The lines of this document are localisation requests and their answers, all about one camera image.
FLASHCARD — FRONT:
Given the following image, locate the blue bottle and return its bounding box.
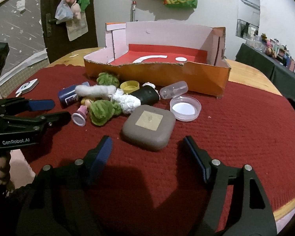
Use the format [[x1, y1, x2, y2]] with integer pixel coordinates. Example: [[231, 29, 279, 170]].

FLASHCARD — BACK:
[[58, 82, 90, 109]]

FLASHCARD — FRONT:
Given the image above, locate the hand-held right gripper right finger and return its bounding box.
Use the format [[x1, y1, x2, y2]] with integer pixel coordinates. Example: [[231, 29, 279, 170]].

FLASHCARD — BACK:
[[183, 136, 278, 236]]

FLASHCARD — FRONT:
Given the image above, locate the pink doll figurine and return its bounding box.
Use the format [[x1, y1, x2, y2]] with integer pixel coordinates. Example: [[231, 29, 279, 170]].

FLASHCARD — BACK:
[[71, 98, 92, 127]]

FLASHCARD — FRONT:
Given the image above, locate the red tablecloth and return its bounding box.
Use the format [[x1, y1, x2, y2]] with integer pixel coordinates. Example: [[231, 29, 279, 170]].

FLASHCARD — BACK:
[[7, 64, 295, 236]]

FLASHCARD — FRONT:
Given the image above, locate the row of cosmetic bottles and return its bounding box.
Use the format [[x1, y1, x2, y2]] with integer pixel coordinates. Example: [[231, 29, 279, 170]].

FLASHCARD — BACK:
[[246, 32, 295, 80]]

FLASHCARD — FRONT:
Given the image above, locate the wall mirror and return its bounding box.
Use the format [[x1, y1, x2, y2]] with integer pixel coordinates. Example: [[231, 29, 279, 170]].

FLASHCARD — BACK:
[[237, 0, 261, 40]]

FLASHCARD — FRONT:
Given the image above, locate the clear plastic capsule container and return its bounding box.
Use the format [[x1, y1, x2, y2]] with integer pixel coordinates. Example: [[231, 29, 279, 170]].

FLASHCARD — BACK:
[[160, 81, 189, 100]]

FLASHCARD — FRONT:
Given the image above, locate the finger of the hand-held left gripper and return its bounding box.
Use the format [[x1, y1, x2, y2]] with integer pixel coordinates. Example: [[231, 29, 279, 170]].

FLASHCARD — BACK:
[[0, 97, 56, 115], [1, 111, 72, 134]]

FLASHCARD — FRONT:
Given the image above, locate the clear plastic bag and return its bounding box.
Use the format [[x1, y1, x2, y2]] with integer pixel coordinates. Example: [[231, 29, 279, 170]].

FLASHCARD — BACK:
[[55, 0, 73, 24]]

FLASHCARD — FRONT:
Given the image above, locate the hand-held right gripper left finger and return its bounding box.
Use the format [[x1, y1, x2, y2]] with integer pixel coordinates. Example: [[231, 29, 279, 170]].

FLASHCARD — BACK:
[[15, 136, 113, 236]]

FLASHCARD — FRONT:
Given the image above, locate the black roll with white cotton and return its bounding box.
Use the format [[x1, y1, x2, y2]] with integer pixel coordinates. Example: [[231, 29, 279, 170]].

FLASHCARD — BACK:
[[111, 82, 161, 115]]

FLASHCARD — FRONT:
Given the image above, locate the metal door handle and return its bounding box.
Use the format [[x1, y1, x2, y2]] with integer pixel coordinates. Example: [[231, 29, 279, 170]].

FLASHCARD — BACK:
[[45, 13, 52, 38]]

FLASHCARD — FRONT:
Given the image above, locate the clear round lid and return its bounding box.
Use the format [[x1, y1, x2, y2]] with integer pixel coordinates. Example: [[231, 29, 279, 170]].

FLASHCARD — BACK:
[[170, 95, 202, 122]]

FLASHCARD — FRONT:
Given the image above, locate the orange cardboard box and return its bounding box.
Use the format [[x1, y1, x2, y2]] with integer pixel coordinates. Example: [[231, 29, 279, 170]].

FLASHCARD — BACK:
[[83, 22, 232, 99]]

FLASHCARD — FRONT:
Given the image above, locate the white fluffy star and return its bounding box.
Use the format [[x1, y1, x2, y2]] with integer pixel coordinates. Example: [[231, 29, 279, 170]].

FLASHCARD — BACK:
[[75, 85, 117, 99]]

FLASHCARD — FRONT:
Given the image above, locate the grey square case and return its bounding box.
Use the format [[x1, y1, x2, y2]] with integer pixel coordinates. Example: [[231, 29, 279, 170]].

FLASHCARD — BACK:
[[121, 105, 176, 152]]

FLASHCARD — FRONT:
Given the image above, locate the dark door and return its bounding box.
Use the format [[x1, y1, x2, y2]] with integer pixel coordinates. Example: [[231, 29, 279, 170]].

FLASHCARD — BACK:
[[41, 0, 99, 64]]

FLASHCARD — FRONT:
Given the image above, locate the green plush toy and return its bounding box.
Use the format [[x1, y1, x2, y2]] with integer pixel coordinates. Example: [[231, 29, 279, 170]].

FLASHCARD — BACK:
[[78, 0, 91, 13]]

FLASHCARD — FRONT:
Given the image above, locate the metal pole with red tip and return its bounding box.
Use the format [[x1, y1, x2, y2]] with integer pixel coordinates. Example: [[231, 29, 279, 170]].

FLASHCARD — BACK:
[[131, 1, 138, 22]]

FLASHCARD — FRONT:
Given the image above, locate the green fuzzy pompom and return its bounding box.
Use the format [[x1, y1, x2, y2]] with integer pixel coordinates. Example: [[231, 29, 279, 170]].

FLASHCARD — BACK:
[[89, 100, 123, 126], [96, 72, 120, 87]]

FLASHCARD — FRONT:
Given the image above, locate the person's left hand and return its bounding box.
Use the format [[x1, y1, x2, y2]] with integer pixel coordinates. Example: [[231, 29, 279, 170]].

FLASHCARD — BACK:
[[0, 151, 12, 186]]

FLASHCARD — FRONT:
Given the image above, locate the white square device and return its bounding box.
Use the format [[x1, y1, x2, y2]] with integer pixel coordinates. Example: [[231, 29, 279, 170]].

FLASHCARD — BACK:
[[15, 79, 39, 97]]

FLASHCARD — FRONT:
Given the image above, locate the side table with dark cloth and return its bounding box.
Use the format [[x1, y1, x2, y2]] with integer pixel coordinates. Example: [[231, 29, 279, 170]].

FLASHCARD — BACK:
[[235, 43, 295, 96]]

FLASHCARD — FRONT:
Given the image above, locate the yellow bottle cap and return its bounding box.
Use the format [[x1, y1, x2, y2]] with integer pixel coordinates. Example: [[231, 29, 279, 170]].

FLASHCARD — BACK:
[[120, 80, 140, 94]]

